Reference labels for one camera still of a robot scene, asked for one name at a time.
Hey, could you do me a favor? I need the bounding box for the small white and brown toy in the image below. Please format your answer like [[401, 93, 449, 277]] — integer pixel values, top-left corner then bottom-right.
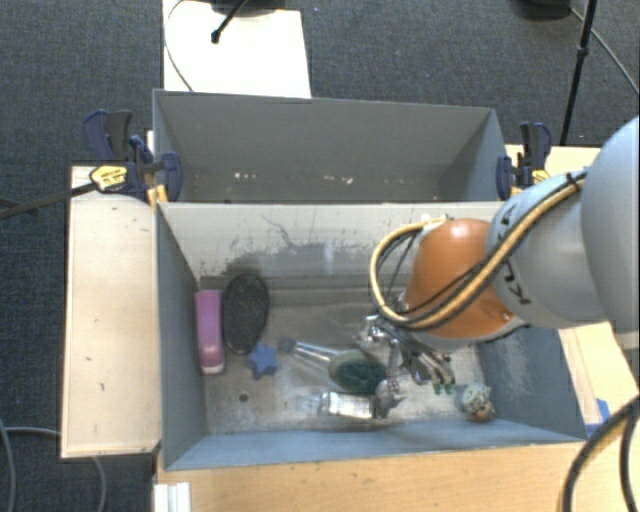
[[459, 381, 498, 424]]

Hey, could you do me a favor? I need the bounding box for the pink plastic block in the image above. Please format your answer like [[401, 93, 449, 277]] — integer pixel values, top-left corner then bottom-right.
[[194, 289, 227, 376]]

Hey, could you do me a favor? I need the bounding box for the blue star-shaped toy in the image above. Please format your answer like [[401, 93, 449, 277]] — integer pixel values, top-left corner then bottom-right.
[[245, 341, 282, 382]]

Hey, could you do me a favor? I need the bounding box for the pale wood flat board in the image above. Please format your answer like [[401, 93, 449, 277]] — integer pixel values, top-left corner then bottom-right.
[[60, 165, 164, 459]]

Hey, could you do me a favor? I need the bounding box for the grey metal bin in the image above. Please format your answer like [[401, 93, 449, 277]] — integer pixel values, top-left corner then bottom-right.
[[151, 88, 589, 472]]

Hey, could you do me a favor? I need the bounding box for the dark green round scrubber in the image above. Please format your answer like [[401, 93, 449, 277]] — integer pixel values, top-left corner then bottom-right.
[[327, 349, 389, 396]]

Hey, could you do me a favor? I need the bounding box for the black oval brush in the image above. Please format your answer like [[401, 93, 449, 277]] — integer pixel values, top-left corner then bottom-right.
[[221, 273, 272, 357]]

